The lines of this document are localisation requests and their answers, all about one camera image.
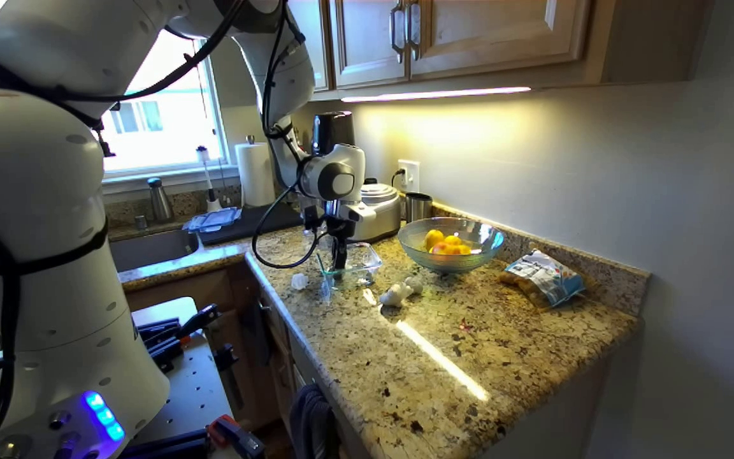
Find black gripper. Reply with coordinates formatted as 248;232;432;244
300;199;357;272

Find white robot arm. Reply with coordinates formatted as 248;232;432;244
0;0;365;459

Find square glass bowl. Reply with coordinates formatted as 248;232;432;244
313;242;382;296

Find garlic skin piece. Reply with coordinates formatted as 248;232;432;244
290;272;308;290

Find round glass fruit bowl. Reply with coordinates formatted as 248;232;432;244
399;217;506;272

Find dark metal cup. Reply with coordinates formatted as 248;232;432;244
405;191;433;222

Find black drying mat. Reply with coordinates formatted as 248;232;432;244
182;204;300;244

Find yellow lemon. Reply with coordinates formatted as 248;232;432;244
423;228;446;249

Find paper towel roll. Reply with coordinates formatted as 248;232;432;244
235;143;275;206

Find orange fruit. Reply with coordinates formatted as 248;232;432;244
428;237;472;258

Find dish brush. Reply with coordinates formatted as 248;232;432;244
196;144;221;211

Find dark hanging towel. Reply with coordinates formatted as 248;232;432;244
290;381;339;459

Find wooden upper cabinets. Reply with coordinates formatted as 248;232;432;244
289;0;711;102

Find snack bag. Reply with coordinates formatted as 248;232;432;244
506;249;585;305

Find white wall outlet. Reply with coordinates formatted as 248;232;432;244
399;157;422;191

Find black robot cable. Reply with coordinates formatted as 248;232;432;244
251;0;332;269

